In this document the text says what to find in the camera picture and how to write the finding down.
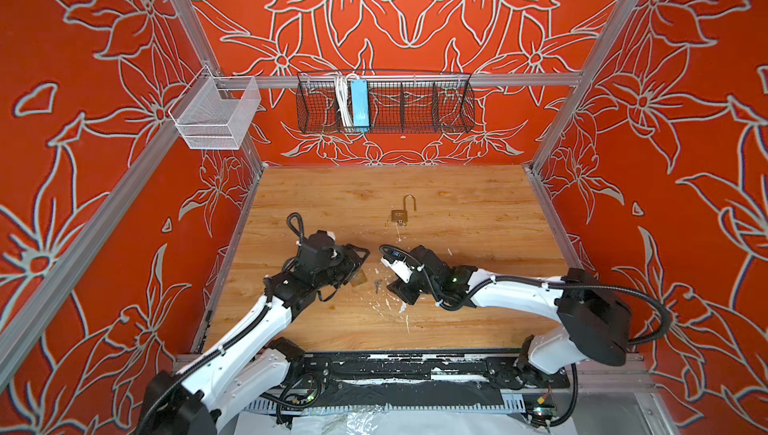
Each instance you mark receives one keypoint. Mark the aluminium frame post right rear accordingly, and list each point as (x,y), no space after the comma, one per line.
(608,36)

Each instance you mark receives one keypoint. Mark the light blue box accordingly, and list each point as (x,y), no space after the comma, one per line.
(360,104)

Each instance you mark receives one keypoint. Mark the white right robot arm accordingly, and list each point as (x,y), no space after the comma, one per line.
(593,321)

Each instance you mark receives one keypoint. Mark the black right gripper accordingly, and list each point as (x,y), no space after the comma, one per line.
(399,289)

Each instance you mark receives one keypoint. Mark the large brass padlock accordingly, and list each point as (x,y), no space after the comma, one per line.
(400,216)

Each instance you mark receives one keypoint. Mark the aluminium frame post left rear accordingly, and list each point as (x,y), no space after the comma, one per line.
(196,35)

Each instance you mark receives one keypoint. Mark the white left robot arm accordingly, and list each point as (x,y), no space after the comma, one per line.
(252,357)

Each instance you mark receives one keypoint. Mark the aluminium left side bar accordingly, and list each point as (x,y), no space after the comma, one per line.
(27,327)

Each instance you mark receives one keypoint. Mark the black wire basket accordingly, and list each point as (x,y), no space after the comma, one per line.
(394,107)

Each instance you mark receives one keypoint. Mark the aluminium frame post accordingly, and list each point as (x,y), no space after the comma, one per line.
(196,35)
(608,36)

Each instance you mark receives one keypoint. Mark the white mesh basket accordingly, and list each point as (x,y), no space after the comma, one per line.
(215,112)

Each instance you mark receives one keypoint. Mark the small brass padlock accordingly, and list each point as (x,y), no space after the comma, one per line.
(358,279)

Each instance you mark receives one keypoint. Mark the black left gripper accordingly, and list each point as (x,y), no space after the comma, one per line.
(351,259)

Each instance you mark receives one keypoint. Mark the aluminium horizontal rear bar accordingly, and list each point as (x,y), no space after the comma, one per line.
(476,80)

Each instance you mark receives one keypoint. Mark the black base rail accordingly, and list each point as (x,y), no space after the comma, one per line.
(483,380)

